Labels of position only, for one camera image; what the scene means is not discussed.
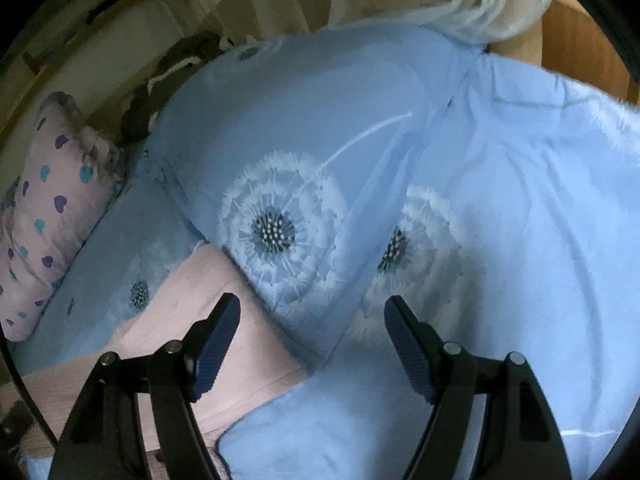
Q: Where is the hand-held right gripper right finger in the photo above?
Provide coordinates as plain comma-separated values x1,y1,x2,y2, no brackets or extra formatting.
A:
383,295,574,480

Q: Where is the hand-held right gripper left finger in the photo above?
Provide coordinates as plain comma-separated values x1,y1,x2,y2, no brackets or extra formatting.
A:
47,292,242,480

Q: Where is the pink knit sweater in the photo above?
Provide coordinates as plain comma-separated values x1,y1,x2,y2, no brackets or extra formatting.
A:
19,249,307,463

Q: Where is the blue dandelion print duvet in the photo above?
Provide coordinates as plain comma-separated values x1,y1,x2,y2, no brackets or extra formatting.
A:
140,22,640,480

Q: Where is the pink heart print pillow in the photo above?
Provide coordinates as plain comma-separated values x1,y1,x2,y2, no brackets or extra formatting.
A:
0,91,127,343

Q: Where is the wooden headboard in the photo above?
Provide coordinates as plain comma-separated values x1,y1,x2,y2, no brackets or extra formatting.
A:
0,0,206,133

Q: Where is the wooden bedside cabinet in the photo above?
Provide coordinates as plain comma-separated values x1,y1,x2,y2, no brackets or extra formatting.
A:
487,0,637,107

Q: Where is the sheer mosquito net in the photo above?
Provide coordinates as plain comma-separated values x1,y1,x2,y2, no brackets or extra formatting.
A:
442,0,557,47

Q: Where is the dark grey cloth, white cord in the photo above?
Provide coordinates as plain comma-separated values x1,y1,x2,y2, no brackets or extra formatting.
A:
121,34,237,144

